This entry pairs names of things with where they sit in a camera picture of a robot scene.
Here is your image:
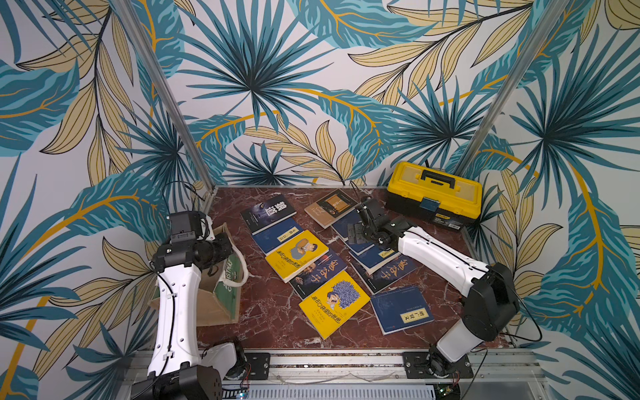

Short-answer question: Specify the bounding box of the dark guiguzi book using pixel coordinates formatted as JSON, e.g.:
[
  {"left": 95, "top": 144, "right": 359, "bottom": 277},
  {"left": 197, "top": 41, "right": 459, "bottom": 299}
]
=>
[
  {"left": 290, "top": 249, "right": 347, "bottom": 300},
  {"left": 352, "top": 256, "right": 419, "bottom": 294}
]

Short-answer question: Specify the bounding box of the green burlap Christmas bag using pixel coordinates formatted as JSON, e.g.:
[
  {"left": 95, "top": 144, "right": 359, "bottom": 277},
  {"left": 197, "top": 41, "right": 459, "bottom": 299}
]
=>
[{"left": 149, "top": 215, "right": 249, "bottom": 330}]

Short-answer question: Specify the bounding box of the yellow book with couple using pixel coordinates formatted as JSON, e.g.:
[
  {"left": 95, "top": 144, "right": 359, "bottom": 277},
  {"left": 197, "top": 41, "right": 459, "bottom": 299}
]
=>
[{"left": 266, "top": 230, "right": 328, "bottom": 283}]

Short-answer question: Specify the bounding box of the yellow book purple hair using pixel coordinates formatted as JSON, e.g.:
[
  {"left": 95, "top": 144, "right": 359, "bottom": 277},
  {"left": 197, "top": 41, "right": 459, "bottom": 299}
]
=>
[{"left": 299, "top": 271, "right": 370, "bottom": 340}]

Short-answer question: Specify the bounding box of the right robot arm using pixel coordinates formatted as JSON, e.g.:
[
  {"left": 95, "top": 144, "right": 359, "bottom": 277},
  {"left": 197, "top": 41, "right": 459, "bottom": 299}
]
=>
[{"left": 349, "top": 197, "right": 520, "bottom": 377}]

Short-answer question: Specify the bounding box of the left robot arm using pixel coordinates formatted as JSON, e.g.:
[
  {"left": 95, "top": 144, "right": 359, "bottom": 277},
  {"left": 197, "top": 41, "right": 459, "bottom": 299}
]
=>
[{"left": 131, "top": 233, "right": 234, "bottom": 399}]

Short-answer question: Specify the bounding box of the blue book near bag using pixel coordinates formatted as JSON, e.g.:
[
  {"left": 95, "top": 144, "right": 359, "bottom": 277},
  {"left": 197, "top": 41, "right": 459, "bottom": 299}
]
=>
[{"left": 253, "top": 218, "right": 303, "bottom": 255}]

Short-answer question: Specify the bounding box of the blue book middle stack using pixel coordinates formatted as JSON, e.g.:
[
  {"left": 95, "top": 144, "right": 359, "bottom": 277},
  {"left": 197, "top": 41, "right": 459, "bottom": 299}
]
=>
[{"left": 344, "top": 240, "right": 374, "bottom": 255}]

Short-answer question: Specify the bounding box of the blue book stack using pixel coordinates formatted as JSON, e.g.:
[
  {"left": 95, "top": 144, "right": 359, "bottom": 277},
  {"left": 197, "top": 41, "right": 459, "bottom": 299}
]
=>
[
  {"left": 350, "top": 247, "right": 400, "bottom": 275},
  {"left": 332, "top": 208, "right": 362, "bottom": 241},
  {"left": 344, "top": 240, "right": 374, "bottom": 255}
]

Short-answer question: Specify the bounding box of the blue book top stack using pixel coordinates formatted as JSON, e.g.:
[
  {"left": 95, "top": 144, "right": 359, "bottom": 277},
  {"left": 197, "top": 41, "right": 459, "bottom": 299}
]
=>
[{"left": 332, "top": 208, "right": 362, "bottom": 241}]

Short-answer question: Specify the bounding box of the blue book lower stack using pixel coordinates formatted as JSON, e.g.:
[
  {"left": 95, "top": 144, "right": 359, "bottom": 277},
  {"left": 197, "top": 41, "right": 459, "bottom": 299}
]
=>
[{"left": 350, "top": 247, "right": 400, "bottom": 275}]

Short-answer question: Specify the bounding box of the brown cover book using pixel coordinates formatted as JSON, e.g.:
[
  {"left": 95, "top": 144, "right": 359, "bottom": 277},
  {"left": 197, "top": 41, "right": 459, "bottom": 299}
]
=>
[{"left": 304, "top": 189, "right": 358, "bottom": 229}]

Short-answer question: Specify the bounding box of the dark wolf cover book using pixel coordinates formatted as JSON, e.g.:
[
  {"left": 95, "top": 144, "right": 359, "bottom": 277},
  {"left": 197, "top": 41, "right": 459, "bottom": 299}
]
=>
[{"left": 241, "top": 194, "right": 297, "bottom": 235}]

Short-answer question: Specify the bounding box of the yellow black toolbox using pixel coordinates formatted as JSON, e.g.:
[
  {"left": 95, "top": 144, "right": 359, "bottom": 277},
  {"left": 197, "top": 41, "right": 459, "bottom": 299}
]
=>
[{"left": 386, "top": 162, "right": 483, "bottom": 231}]

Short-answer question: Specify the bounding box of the blue book front right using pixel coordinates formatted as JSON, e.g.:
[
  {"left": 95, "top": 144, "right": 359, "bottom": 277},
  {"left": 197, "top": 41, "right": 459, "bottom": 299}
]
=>
[{"left": 370, "top": 286, "right": 434, "bottom": 335}]

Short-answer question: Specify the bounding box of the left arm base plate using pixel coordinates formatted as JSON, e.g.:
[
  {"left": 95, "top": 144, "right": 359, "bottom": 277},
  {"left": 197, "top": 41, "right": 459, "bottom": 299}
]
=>
[{"left": 224, "top": 352, "right": 271, "bottom": 382}]

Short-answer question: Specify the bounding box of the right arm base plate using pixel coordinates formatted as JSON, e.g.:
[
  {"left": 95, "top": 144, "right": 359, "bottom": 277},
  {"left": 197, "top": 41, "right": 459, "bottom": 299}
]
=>
[{"left": 402, "top": 351, "right": 473, "bottom": 379}]

